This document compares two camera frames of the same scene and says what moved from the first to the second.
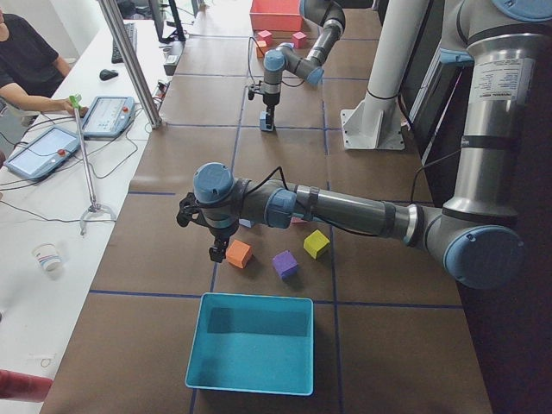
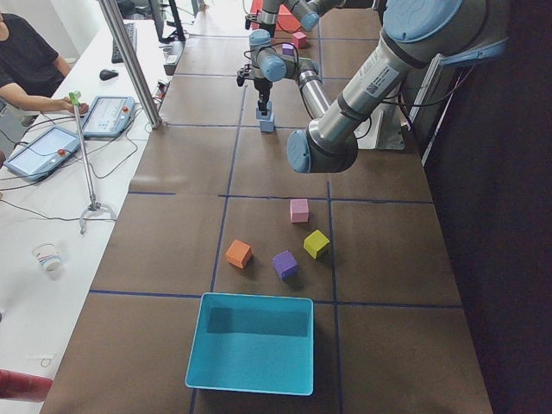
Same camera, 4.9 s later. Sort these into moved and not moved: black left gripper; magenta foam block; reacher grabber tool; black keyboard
Moved: black left gripper
Not moved: reacher grabber tool; magenta foam block; black keyboard
